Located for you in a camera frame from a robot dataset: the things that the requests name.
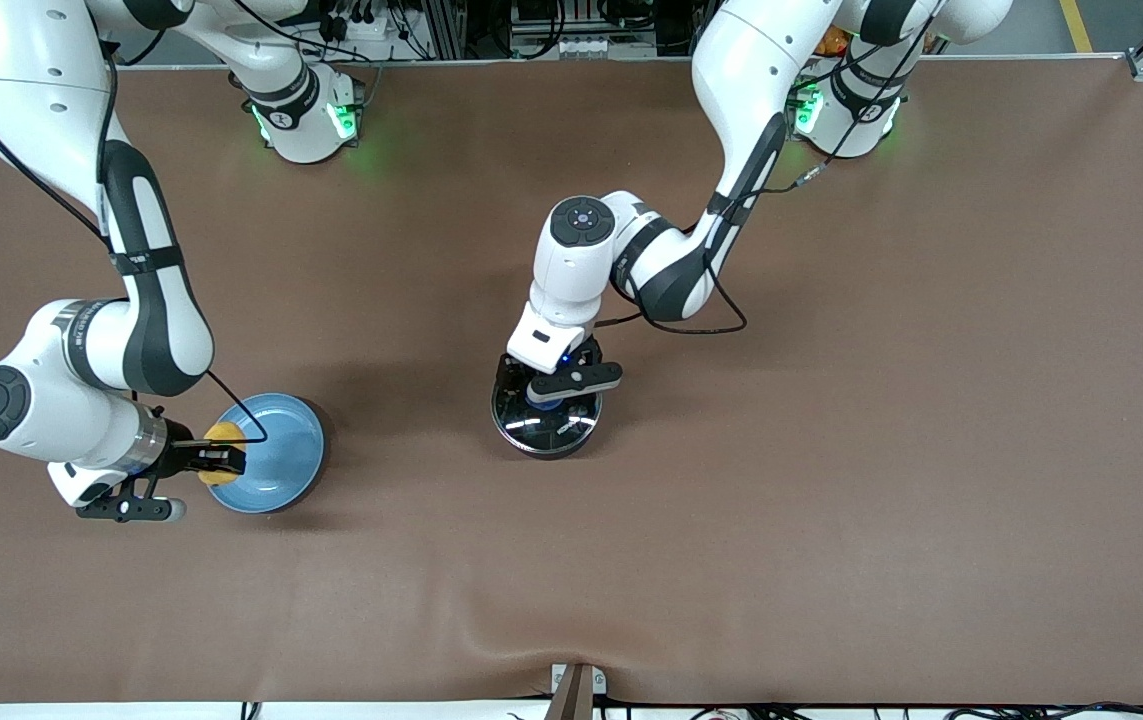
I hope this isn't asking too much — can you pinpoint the blue round plate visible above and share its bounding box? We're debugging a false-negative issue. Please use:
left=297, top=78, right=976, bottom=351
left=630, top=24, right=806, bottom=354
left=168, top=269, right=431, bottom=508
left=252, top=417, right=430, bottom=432
left=206, top=392, right=327, bottom=515

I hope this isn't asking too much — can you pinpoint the glass lid with blue knob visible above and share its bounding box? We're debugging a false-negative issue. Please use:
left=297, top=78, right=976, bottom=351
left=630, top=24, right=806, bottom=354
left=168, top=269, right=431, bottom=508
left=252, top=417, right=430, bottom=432
left=494, top=352, right=600, bottom=453

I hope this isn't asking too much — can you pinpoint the yellow potato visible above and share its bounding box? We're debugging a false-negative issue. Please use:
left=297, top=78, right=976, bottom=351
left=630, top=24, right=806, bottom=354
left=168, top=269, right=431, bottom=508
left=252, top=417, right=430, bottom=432
left=199, top=421, right=246, bottom=488

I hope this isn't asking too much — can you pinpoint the brown table cover sheet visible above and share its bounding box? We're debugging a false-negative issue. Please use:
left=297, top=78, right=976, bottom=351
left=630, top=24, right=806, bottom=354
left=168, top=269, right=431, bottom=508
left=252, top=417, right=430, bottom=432
left=0, top=60, right=1143, bottom=706

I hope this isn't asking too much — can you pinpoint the steel pot with blue handle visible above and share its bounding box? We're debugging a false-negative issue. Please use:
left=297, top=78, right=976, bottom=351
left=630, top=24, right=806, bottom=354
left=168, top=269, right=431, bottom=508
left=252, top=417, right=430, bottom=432
left=491, top=350, right=604, bottom=461

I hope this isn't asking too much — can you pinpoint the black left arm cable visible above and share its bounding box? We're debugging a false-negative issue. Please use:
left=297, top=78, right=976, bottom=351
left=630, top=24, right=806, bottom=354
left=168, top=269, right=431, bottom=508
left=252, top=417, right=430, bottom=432
left=591, top=0, right=942, bottom=336

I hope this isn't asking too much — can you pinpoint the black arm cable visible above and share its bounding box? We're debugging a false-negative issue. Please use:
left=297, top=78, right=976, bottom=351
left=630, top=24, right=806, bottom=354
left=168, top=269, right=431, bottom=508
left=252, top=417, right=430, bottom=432
left=0, top=0, right=269, bottom=446
left=591, top=0, right=942, bottom=336

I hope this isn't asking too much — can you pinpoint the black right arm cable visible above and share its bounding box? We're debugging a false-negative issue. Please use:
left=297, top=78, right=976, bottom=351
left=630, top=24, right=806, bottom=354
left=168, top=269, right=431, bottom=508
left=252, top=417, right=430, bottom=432
left=0, top=0, right=269, bottom=446

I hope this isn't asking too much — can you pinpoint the brown camera post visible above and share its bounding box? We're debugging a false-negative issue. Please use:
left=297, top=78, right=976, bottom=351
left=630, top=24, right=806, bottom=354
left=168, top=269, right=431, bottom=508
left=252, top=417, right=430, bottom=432
left=543, top=665, right=594, bottom=720

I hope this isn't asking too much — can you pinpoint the small metal edge bracket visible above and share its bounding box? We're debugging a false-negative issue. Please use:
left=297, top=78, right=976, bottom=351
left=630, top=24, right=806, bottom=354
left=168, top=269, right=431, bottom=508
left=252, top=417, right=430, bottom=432
left=550, top=662, right=608, bottom=696

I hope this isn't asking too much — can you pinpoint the white power strip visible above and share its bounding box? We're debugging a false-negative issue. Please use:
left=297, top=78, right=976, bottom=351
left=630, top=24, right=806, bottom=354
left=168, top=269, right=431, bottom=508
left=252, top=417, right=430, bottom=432
left=316, top=0, right=407, bottom=43

